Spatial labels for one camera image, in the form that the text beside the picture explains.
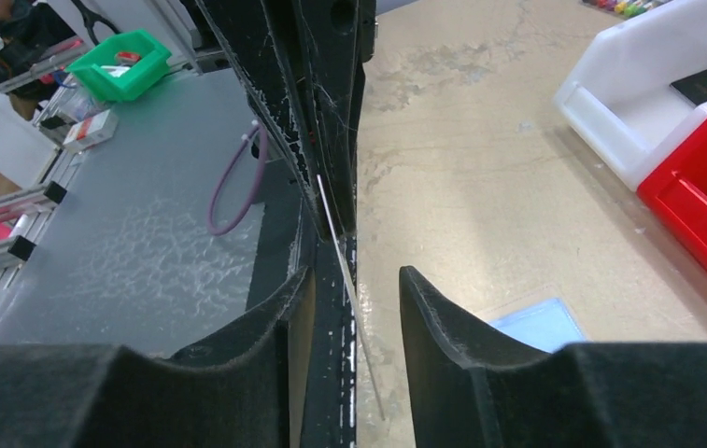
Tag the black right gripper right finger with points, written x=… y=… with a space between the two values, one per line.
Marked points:
x=470 y=385

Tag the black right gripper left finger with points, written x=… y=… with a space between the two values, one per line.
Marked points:
x=242 y=386

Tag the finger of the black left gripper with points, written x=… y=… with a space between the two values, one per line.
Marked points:
x=338 y=38
x=261 y=42

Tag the green background parts bin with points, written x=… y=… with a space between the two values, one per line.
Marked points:
x=122 y=67

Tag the small white box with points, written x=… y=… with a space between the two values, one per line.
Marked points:
x=91 y=132

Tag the white plastic bin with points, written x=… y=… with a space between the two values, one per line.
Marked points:
x=619 y=97

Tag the pack of coloured markers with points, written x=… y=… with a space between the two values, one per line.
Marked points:
x=625 y=8

